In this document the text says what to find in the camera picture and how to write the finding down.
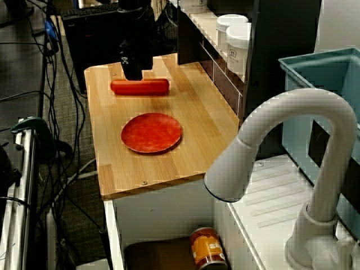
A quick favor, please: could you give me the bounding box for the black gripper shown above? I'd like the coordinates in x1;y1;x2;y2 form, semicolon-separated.
118;7;155;82

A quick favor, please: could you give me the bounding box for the red toy sausage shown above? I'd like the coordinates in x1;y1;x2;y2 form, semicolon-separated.
110;78;170;96

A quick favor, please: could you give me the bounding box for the red round plate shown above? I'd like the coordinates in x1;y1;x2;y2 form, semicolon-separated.
120;112;183;154

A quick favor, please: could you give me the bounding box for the black computer tower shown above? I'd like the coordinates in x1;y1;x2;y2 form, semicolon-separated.
61;11;127;95

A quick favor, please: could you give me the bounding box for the narrow black upright panel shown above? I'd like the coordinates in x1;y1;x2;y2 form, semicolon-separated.
177;8;203;65

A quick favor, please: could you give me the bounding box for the black keyboard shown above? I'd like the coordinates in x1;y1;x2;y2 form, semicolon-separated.
62;2;120;18

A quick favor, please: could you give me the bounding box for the white kitchen shelf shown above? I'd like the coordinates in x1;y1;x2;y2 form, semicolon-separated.
179;5;248;82

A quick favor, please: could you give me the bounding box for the white labelled container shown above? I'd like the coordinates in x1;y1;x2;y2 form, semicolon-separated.
179;0;209;14

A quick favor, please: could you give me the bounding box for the dark tile backsplash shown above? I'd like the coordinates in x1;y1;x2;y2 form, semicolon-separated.
198;42;244;119

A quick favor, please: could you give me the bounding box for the plain white jar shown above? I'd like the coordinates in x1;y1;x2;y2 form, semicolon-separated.
216;13;250;53

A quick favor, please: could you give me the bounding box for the white jar with logo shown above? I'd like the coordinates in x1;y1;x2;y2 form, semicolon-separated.
226;22;253;77

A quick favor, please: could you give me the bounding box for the green bar clamp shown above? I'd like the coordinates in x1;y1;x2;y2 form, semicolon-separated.
10;115;57;158

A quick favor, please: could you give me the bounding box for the wide black upright panel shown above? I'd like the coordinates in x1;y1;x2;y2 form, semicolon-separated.
244;0;323;158

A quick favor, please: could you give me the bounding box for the black bag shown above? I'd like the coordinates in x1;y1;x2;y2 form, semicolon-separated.
0;142;23;197

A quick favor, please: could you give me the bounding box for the teal plastic bin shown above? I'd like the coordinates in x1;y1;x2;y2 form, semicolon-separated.
278;47;360;242

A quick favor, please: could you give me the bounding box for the white toy sink unit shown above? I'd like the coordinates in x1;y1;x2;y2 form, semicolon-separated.
102;153;360;270

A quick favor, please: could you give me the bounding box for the orange soup can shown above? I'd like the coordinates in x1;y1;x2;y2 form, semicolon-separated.
188;226;228;270

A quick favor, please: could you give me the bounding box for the black wire mesh rack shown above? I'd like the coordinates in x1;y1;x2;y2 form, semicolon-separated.
153;0;181;56

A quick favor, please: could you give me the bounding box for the blue cable connector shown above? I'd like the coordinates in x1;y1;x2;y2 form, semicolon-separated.
44;18;59;39

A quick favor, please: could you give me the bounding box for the white floor cable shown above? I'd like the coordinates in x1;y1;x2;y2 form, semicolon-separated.
53;157;99;203

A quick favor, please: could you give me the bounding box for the silver aluminium frame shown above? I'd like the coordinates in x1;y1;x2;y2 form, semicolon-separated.
0;120;39;270

